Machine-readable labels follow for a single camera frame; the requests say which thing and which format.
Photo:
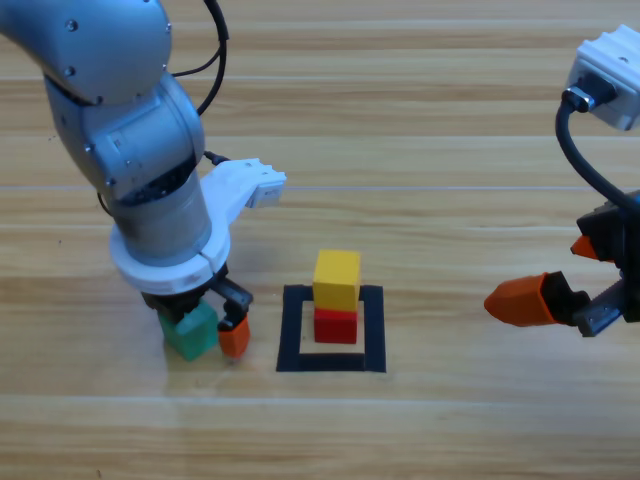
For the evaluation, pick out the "red wooden cube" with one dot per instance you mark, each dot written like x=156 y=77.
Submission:
x=335 y=327

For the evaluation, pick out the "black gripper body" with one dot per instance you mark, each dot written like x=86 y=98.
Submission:
x=627 y=250
x=175 y=302

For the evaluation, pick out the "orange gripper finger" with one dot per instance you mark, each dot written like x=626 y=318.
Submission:
x=584 y=248
x=525 y=302
x=235 y=337

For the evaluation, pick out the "green wooden cube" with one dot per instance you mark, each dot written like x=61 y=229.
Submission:
x=195 y=340

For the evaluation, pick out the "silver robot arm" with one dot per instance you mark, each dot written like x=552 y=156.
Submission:
x=125 y=135

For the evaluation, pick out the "yellow wooden cube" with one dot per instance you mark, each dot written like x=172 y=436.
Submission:
x=335 y=295

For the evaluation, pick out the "black tape square outline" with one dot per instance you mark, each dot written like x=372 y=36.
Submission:
x=290 y=330

